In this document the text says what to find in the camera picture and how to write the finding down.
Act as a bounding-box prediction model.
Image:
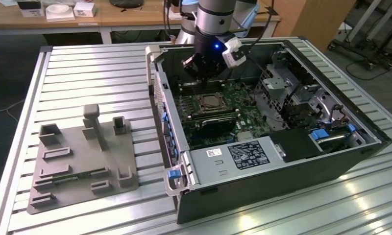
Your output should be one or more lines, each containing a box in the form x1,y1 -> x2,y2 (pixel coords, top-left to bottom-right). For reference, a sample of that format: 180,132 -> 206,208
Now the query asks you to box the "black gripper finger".
181,53 -> 207,86
204,60 -> 230,86

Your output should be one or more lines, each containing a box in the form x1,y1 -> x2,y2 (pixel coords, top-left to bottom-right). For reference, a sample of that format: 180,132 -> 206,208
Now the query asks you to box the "silver CPU with green rim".
206,97 -> 222,109

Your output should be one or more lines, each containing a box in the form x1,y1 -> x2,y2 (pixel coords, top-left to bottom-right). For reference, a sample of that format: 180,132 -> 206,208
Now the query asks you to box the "metal socket cover frame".
199,94 -> 230,115

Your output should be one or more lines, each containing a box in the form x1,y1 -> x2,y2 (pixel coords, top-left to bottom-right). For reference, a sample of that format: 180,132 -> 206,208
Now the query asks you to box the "CPU socket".
196,94 -> 232,116

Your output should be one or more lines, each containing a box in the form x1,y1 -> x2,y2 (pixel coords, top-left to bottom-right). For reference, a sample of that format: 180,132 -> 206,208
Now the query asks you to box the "silver drive cage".
258,50 -> 318,128

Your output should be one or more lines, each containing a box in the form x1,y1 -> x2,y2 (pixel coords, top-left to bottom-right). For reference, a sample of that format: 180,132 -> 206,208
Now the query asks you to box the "green motherboard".
175,79 -> 272,150

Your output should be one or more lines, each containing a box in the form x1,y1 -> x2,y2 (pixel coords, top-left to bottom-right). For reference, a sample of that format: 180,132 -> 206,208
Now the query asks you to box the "black graphics card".
196,116 -> 236,138

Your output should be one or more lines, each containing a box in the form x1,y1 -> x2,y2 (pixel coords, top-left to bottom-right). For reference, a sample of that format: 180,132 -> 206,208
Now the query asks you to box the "wooden desk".
0,0 -> 282,45

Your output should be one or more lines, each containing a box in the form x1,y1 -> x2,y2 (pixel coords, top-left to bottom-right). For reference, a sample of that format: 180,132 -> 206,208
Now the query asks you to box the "small silver chipset heatsink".
238,131 -> 259,142

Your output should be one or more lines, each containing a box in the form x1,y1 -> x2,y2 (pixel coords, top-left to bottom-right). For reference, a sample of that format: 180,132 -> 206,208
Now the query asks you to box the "black round object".
109,0 -> 144,7

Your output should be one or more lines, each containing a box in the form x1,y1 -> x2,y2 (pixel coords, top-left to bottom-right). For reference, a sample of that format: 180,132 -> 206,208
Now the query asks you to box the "wooden cabinet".
291,0 -> 350,53

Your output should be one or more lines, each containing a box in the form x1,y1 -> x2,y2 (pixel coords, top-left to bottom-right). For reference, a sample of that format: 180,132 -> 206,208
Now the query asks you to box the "black plastic shroud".
270,128 -> 324,164

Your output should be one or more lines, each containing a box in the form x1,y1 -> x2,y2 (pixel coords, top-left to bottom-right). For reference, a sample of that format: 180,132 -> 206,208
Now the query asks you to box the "plain white box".
73,1 -> 97,18

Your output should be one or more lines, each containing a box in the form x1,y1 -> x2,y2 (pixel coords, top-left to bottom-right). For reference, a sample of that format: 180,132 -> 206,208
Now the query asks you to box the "grey power supply unit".
189,137 -> 287,184

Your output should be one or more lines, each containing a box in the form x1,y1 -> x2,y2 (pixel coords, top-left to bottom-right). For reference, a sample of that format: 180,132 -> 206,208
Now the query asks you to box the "white round holder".
45,4 -> 76,23

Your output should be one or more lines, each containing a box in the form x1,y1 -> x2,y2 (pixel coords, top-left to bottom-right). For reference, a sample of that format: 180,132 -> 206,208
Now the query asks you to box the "white wheeled equipment stand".
327,0 -> 392,71

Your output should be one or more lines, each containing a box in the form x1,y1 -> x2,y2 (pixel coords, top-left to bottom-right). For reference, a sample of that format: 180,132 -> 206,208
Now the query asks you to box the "black open PC case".
145,39 -> 392,225

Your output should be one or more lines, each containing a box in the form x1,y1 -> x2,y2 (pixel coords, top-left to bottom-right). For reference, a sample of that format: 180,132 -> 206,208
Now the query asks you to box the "grey parts rack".
25,104 -> 140,215

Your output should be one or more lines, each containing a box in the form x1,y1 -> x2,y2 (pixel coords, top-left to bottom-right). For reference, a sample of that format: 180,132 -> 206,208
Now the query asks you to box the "white box with black top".
17,0 -> 43,18

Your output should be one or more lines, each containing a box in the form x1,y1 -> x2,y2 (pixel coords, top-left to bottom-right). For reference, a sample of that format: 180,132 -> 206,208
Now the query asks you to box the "green RAM stick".
52,172 -> 95,183

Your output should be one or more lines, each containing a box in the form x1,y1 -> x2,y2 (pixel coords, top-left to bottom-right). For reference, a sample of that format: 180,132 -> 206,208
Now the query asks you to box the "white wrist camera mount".
215,33 -> 248,68

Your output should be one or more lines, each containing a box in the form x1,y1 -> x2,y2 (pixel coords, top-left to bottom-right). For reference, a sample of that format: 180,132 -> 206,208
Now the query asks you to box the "black hanging cable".
163,0 -> 175,45

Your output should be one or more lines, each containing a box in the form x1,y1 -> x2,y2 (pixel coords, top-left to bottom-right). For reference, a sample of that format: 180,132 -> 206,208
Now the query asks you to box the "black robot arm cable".
244,0 -> 279,53

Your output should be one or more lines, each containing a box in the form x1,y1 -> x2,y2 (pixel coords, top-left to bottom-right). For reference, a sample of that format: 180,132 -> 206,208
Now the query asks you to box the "blue drive carrier handle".
308,129 -> 327,141

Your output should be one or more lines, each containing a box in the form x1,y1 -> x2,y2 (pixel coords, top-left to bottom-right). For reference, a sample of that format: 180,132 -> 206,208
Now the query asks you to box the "red brown wire bundle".
330,104 -> 347,128

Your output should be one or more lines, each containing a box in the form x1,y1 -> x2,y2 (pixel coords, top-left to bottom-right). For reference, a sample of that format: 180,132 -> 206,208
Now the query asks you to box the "black floor cable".
346,56 -> 390,80

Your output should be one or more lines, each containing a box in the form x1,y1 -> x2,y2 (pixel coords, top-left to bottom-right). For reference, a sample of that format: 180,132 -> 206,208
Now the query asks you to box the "white floor cable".
0,100 -> 23,120

